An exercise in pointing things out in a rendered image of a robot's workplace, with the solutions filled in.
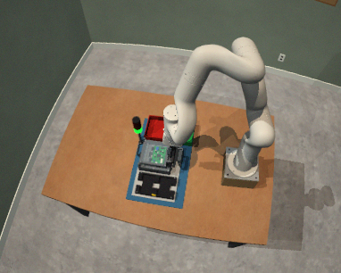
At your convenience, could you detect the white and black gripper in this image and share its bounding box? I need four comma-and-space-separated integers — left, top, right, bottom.
162, 132, 183, 151

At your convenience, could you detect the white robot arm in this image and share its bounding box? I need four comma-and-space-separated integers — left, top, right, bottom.
163, 37, 275, 178

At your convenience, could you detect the red open-top bin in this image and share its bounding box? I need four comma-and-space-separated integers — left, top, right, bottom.
144, 115, 164, 142

